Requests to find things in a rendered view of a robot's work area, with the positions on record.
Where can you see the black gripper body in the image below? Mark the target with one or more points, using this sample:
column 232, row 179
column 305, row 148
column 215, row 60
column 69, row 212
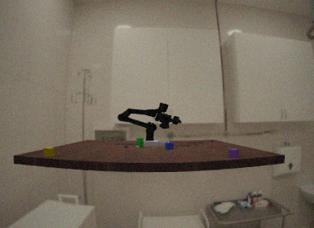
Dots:
column 162, row 116

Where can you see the blue block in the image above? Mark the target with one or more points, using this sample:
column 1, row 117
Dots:
column 169, row 145

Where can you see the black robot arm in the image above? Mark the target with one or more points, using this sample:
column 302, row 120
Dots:
column 151, row 127

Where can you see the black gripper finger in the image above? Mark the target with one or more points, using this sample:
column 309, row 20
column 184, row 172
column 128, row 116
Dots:
column 168, row 119
column 177, row 120

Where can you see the small purple block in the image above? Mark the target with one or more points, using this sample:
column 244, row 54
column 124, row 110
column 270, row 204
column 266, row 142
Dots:
column 234, row 153

